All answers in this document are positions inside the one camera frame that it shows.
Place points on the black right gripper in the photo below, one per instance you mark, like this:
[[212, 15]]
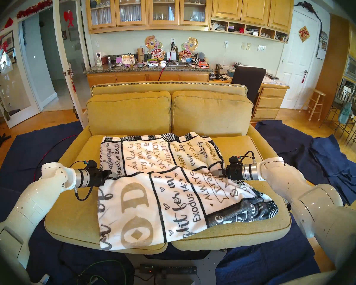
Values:
[[235, 170]]

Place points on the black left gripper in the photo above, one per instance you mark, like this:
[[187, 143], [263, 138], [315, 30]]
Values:
[[99, 177]]

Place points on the white black scripture blanket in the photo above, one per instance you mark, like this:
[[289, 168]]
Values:
[[166, 198]]

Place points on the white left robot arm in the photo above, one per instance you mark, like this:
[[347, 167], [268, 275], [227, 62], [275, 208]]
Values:
[[32, 204]]

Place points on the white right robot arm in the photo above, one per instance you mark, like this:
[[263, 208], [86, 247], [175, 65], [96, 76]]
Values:
[[314, 204]]

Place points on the crumpled dark blue blanket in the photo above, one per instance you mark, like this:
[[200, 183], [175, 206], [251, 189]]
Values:
[[329, 150]]

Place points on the yellow sofa seat cushion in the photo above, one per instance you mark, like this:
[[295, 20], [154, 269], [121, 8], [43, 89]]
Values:
[[240, 234], [71, 216]]

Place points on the yellow sofa back cushion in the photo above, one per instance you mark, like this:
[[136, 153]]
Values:
[[127, 112], [210, 115]]

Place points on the wooden desk with drawers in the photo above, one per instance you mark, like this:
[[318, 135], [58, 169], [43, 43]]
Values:
[[270, 102]]

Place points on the black office chair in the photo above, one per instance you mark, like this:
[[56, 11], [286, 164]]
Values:
[[247, 78]]

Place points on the yellow two-seat sofa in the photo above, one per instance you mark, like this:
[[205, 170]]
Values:
[[169, 87]]

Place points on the granite kitchen counter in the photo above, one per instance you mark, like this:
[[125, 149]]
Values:
[[133, 76]]

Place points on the black power strip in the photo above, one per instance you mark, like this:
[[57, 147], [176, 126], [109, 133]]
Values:
[[172, 269]]

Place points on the orange box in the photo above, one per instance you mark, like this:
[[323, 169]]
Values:
[[203, 64]]

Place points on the black standing fan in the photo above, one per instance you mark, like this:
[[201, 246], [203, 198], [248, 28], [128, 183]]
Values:
[[0, 138]]

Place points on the brown cardboard tube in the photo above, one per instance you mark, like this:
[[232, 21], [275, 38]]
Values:
[[140, 55]]

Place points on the wooden stool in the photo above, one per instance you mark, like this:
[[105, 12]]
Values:
[[318, 93]]

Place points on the chrome kitchen faucet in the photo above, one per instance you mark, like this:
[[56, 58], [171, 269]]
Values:
[[176, 52]]

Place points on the white panelled door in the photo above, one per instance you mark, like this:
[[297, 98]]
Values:
[[296, 64]]

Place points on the white glass panel door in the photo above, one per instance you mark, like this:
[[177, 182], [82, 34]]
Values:
[[58, 35], [13, 85]]

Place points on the teal bag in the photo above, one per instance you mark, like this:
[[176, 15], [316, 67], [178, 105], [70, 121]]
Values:
[[345, 113]]

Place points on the tall wooden cabinet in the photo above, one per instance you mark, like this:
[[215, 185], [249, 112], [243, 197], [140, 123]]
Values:
[[332, 64]]

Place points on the red diamond door decoration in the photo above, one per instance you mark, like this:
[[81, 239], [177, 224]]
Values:
[[304, 34]]

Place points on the built-in steel oven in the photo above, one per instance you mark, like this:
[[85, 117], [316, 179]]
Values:
[[353, 68]]

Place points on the red tinsel garland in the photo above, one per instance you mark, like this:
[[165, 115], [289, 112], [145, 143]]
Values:
[[34, 8]]

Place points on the dark garland over door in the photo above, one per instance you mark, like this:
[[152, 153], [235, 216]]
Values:
[[307, 4]]

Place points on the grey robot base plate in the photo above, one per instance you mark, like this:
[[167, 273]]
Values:
[[209, 266]]

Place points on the small picture frame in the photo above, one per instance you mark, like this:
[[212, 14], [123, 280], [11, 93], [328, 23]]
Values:
[[128, 59]]

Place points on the cartoon child wall decoration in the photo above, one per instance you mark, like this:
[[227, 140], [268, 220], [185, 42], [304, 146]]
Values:
[[153, 44], [190, 45]]

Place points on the wall calendar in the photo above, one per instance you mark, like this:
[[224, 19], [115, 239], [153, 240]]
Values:
[[322, 50]]

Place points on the wooden wall cabinets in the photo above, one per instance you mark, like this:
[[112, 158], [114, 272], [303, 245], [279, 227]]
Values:
[[228, 4]]

